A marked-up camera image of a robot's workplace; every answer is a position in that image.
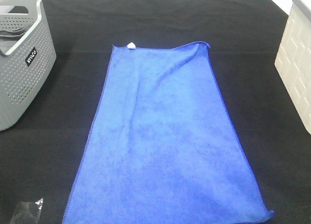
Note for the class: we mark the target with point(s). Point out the blue microfibre towel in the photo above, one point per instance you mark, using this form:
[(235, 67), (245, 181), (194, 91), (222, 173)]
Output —
[(162, 148)]

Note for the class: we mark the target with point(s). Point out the black fabric table cloth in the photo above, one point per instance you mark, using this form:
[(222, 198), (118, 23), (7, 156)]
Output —
[(41, 153)]

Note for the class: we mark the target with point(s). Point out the grey perforated plastic basket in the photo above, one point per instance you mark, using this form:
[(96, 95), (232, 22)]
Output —
[(27, 55)]

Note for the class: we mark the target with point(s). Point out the cream plastic storage box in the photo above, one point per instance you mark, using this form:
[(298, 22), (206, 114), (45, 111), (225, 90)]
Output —
[(293, 59)]

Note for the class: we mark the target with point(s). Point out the clear tape strip left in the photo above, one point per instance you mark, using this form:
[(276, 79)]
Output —
[(27, 212)]

